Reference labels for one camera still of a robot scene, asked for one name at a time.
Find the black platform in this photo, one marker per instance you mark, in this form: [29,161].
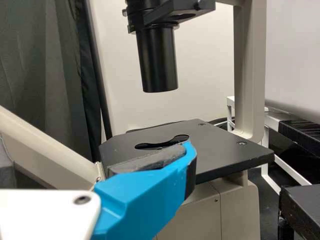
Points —
[302,212]
[302,132]

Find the white metal frame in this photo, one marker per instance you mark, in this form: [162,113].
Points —
[231,112]

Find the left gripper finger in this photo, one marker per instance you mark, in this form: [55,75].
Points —
[145,192]

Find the white box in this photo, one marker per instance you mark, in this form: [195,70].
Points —
[205,62]

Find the cream microscope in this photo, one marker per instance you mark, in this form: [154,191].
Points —
[250,75]

